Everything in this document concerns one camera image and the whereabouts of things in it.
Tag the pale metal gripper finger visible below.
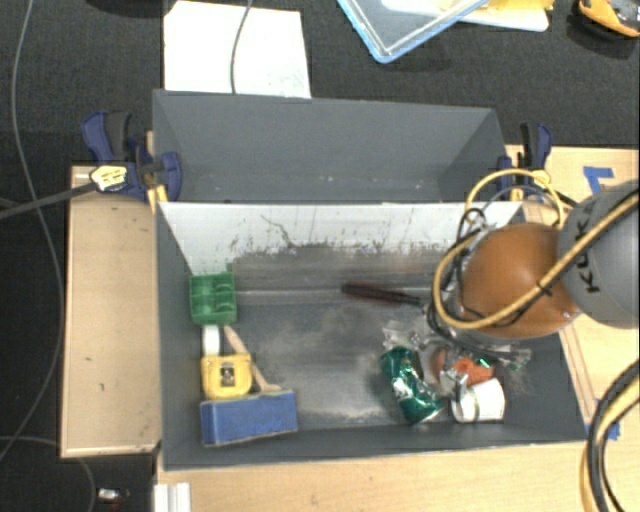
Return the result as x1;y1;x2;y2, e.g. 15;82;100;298
439;368;470;417

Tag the orange toy piece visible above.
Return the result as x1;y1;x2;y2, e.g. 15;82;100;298
453;356;496;385

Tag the white cup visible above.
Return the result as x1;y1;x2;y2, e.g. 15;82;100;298
450;377;507;424

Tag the crushed green can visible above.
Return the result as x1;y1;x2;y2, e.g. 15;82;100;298
378;346;447;427

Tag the dark red-brown pen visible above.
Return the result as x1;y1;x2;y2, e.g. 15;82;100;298
340;282;424;308

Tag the grey metal bin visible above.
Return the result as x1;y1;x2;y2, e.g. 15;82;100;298
151;88;589;471

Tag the pale wooden stick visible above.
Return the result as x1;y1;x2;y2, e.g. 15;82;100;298
222;324;283;394

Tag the blue sponge block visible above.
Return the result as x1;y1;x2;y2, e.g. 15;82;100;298
198;389;300;448

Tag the yellow tape measure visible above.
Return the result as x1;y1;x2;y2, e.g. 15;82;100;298
199;351;253;401

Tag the white plastic piece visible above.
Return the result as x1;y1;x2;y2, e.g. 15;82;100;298
201;324;223;357

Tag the green plastic toy block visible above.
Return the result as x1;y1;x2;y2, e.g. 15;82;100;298
188;271;238;326

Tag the pale wood board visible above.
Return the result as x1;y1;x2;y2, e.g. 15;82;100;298
59;164;164;459

